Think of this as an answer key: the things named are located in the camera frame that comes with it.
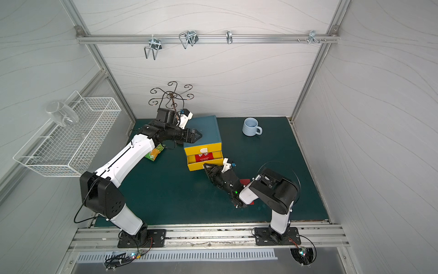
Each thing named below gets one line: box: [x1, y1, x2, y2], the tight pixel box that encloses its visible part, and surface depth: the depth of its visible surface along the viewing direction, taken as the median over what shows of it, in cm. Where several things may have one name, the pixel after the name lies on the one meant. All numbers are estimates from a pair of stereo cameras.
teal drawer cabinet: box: [183, 114, 222, 148], surface depth 86 cm
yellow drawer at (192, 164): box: [186, 151, 225, 172], surface depth 86 cm
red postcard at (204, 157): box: [195, 152, 215, 163], surface depth 93 cm
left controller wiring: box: [103, 230, 153, 272], surface depth 69 cm
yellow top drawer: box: [184, 142, 223, 156], surface depth 84 cm
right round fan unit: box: [289, 246, 317, 268], surface depth 73 cm
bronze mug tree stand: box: [148, 81, 195, 114], surface depth 91 cm
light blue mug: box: [242, 117, 263, 137], surface depth 113 cm
